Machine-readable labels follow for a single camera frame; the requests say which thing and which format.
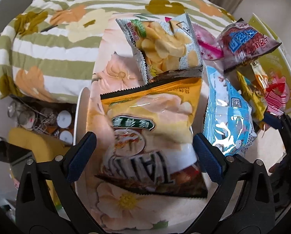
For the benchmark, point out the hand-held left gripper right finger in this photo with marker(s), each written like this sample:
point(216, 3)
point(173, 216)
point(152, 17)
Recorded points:
point(207, 156)

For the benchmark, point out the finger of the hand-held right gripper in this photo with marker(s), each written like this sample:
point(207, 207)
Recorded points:
point(285, 182)
point(272, 121)

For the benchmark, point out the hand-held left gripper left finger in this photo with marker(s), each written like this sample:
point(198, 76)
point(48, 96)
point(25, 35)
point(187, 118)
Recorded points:
point(83, 156)

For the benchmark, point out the yellow-green storage box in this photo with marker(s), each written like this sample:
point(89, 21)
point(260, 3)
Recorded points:
point(290, 61)

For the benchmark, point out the large yellow chip bag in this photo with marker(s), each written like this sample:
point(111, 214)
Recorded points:
point(147, 112)

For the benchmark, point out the purple chocolate snack packet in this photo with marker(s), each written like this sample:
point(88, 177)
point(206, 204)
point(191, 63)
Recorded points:
point(245, 43)

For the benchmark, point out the red pink snack packet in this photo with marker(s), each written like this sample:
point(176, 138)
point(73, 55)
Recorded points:
point(277, 97)

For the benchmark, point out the white round lid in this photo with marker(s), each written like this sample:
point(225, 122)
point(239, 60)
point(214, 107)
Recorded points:
point(66, 137)
point(63, 119)

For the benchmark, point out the small yellow snack packet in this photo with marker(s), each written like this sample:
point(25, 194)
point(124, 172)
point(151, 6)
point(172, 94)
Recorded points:
point(254, 95)

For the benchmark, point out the white round table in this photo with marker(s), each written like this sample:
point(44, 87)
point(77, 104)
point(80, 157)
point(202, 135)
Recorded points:
point(80, 117)

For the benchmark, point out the light blue snack packet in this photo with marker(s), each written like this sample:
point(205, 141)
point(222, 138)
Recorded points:
point(228, 117)

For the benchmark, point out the small orange snack packet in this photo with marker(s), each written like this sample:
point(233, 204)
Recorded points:
point(260, 78)

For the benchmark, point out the yellow stool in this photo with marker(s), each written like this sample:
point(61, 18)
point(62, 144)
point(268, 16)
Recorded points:
point(33, 141)

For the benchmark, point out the clear glass jar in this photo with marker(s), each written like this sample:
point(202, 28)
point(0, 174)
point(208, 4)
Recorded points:
point(27, 120)

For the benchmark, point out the dark grey object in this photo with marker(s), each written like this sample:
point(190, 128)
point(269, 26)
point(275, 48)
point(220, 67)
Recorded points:
point(11, 151)

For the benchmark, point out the pink white snack packet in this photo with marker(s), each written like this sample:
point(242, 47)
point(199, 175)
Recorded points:
point(206, 43)

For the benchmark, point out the green striped floral blanket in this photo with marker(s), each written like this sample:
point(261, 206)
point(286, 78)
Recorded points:
point(50, 41)

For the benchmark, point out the silver potato chip bag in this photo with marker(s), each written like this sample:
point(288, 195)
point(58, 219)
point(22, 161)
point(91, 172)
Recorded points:
point(160, 43)

